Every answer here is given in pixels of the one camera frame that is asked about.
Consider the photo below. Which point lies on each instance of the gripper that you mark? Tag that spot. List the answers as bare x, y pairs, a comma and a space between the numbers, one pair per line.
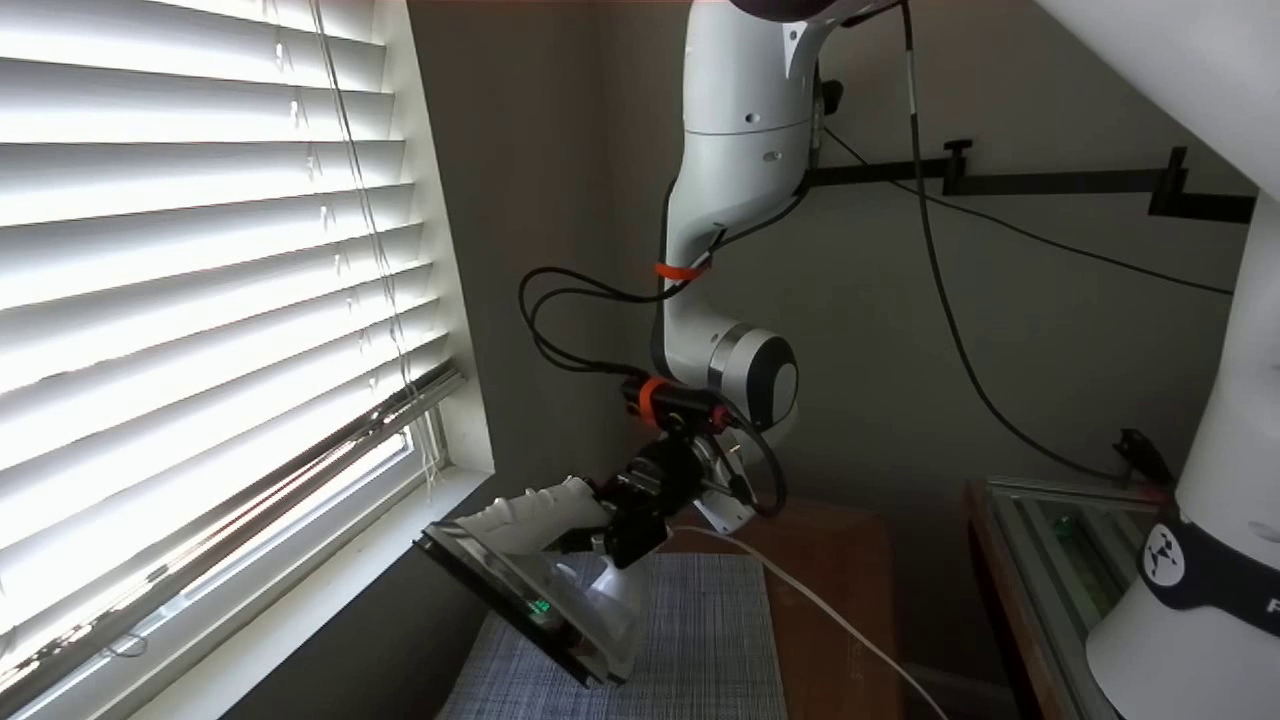
668, 478

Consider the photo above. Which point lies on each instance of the grey woven placemat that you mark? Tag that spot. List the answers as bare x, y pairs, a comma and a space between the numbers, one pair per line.
700, 650

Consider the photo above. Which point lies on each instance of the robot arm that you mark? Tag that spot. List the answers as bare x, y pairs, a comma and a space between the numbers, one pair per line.
745, 100

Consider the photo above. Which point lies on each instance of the white window blinds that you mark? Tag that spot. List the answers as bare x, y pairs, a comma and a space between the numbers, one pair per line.
180, 250

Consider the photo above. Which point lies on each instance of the window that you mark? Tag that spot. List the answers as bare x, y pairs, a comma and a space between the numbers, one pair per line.
455, 330

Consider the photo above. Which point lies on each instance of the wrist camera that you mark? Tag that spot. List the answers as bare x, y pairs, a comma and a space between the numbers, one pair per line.
680, 402

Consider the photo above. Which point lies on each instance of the white clothes iron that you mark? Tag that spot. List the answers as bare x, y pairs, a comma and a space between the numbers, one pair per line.
520, 590

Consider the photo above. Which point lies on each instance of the black clamp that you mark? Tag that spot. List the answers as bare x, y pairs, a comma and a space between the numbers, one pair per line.
1143, 458

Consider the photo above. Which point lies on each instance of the black bar stand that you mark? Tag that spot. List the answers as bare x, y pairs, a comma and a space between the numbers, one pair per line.
1050, 183

